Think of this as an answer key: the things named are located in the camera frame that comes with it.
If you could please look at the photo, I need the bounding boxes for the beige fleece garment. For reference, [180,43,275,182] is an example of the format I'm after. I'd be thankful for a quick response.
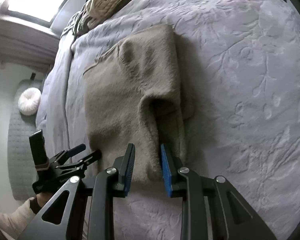
[83,24,193,184]

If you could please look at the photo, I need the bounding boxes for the beige sleeved left forearm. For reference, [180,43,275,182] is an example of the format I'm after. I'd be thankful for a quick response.
[0,197,42,239]

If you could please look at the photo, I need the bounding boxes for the tan knitted clothes pile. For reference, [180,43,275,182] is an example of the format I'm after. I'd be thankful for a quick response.
[61,0,132,37]

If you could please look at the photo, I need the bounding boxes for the person's left hand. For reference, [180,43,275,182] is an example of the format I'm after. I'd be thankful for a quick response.
[36,192,53,208]

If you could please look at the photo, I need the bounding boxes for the grey quilted floor mat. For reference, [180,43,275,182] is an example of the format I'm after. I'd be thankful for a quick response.
[7,80,41,202]

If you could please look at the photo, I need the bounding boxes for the white round pouf cushion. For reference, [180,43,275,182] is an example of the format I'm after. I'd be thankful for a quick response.
[18,87,41,116]

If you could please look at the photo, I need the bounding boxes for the lavender embossed bedspread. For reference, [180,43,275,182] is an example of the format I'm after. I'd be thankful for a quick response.
[36,0,300,239]

